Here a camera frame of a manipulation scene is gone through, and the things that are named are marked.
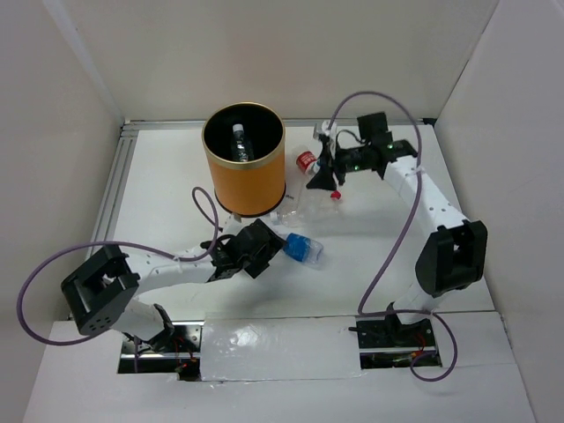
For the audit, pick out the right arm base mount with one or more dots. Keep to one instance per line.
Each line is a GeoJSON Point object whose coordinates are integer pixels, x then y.
{"type": "Point", "coordinates": [384, 343]}

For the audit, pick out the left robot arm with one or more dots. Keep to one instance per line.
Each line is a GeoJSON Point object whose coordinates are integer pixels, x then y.
{"type": "Point", "coordinates": [103, 292]}

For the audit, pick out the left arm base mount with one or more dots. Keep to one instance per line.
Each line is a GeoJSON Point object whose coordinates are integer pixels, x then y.
{"type": "Point", "coordinates": [181, 357]}

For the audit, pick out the white tape patch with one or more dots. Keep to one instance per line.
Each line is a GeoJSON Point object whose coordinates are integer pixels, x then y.
{"type": "Point", "coordinates": [286, 349]}

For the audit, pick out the clear bottle blue round sticker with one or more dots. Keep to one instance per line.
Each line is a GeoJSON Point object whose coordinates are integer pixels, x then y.
{"type": "Point", "coordinates": [329, 201]}

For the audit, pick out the blue label clear bottle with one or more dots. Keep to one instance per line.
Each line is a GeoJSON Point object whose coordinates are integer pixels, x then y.
{"type": "Point", "coordinates": [303, 249]}

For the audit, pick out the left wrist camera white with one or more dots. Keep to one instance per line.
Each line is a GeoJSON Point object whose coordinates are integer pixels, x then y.
{"type": "Point", "coordinates": [233, 222]}

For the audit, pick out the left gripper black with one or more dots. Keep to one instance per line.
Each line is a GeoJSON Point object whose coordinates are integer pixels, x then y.
{"type": "Point", "coordinates": [268, 252]}

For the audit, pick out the clear bottle white cap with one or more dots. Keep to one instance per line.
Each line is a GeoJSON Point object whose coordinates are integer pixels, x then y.
{"type": "Point", "coordinates": [299, 208]}

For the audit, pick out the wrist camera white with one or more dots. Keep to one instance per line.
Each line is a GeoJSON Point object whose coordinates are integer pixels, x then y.
{"type": "Point", "coordinates": [233, 222]}
{"type": "Point", "coordinates": [325, 129]}

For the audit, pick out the clear crushed bottle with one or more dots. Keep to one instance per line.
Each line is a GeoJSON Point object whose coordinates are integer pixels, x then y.
{"type": "Point", "coordinates": [241, 146]}

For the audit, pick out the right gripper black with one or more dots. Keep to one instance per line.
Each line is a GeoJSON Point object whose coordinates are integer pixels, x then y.
{"type": "Point", "coordinates": [324, 179]}

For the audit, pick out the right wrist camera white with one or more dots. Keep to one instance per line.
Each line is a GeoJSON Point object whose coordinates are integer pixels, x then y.
{"type": "Point", "coordinates": [325, 129]}

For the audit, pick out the orange cylindrical bin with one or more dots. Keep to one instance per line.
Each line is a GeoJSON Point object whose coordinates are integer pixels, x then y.
{"type": "Point", "coordinates": [252, 188]}

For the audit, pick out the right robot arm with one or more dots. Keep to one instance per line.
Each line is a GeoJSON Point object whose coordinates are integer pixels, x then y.
{"type": "Point", "coordinates": [453, 256]}

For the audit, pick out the red label clear bottle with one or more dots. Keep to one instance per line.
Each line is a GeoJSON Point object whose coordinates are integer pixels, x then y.
{"type": "Point", "coordinates": [305, 160]}

